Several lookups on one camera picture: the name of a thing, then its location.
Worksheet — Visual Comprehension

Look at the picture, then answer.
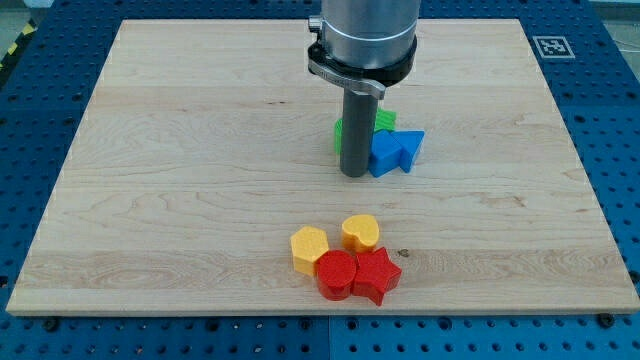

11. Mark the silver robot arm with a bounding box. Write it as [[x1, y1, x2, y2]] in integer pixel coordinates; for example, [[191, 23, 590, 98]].
[[307, 0, 421, 100]]

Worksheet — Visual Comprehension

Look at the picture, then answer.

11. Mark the green circle block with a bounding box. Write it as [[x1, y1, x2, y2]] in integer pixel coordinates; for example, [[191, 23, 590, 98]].
[[334, 118, 343, 155]]

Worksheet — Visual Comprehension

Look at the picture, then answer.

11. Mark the red circle block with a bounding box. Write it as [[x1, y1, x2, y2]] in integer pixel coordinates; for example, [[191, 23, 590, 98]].
[[317, 250, 357, 301]]

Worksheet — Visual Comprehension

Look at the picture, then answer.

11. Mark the yellow hexagon block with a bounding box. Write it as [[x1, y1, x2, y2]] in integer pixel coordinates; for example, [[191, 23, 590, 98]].
[[290, 226, 329, 276]]

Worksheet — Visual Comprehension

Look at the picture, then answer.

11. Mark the yellow heart block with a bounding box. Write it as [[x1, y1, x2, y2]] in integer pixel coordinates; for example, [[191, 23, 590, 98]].
[[341, 214, 380, 253]]

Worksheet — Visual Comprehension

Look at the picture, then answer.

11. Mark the blue cube block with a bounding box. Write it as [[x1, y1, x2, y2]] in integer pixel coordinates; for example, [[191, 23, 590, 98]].
[[369, 130, 402, 177]]

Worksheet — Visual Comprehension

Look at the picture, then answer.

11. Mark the green star block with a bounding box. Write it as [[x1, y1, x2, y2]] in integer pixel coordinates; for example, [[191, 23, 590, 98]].
[[374, 108, 397, 132]]

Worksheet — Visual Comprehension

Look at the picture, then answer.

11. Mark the blue triangle block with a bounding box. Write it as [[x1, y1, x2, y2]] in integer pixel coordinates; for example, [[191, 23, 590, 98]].
[[391, 130, 425, 173]]

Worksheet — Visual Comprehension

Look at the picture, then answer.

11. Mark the red star block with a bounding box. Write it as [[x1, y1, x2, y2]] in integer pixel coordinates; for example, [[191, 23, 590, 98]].
[[351, 247, 402, 306]]

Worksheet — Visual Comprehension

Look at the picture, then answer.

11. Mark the wooden board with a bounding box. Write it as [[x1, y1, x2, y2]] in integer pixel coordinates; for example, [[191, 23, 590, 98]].
[[7, 19, 639, 316]]

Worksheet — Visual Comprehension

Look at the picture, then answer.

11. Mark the white fiducial marker tag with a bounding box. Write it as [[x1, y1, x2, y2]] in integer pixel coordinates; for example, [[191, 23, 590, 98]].
[[533, 35, 575, 59]]

